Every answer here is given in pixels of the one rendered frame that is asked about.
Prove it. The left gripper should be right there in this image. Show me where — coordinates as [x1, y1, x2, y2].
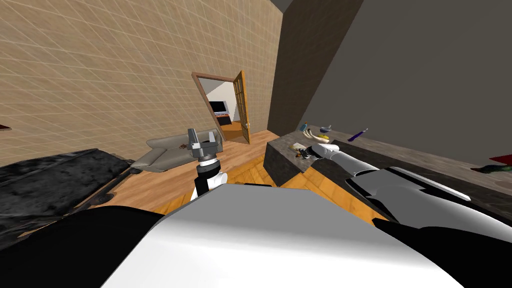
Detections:
[187, 127, 224, 162]

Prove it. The beige curved object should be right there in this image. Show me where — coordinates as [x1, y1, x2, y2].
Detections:
[303, 128, 331, 145]

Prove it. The beige sofa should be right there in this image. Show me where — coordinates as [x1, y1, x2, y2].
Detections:
[130, 128, 225, 173]

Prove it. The black television on stand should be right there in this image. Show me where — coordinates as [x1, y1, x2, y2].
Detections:
[208, 100, 233, 127]

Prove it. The brown wooden door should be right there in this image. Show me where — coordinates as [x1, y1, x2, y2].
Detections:
[231, 70, 253, 145]

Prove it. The purple bottle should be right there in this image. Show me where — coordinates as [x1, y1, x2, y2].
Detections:
[346, 128, 369, 143]

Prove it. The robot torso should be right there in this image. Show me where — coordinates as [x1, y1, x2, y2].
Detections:
[99, 181, 467, 288]

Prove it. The black bed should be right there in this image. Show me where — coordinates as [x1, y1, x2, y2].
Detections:
[0, 147, 135, 251]

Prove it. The dark green object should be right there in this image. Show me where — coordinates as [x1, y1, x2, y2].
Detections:
[470, 163, 512, 175]

